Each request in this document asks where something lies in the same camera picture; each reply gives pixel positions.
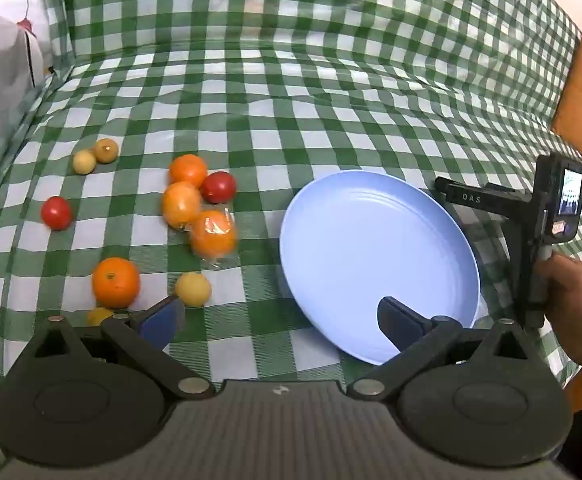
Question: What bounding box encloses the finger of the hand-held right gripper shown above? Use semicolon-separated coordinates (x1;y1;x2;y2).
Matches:
433;175;524;211

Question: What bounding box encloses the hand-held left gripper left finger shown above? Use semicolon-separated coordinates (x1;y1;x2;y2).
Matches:
25;295;217;401

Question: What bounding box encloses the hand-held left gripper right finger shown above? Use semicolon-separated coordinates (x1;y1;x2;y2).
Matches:
346;296;540;401

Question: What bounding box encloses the yellow-orange small fruit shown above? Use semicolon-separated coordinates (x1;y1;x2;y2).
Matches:
87;307;116;327

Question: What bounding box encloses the light blue plate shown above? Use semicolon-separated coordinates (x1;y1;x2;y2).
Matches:
279;170;481;366

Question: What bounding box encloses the plastic-wrapped orange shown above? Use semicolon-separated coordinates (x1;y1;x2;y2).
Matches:
189;208;238;267

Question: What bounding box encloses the red tomato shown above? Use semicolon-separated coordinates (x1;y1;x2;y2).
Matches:
200;171;237;204
41;196;73;231

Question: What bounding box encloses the person's right hand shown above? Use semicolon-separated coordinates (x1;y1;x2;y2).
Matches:
540;253;582;392

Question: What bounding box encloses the green checkered tablecloth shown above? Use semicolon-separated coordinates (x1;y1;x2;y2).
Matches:
0;0;582;467

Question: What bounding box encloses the pale yellow small fruit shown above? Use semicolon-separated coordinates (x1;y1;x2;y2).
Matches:
73;149;96;175

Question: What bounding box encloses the brownish yellow small fruit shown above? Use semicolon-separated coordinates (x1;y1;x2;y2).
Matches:
94;138;120;164

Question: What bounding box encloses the white printed bedding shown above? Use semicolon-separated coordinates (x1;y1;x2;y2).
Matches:
0;0;56;173

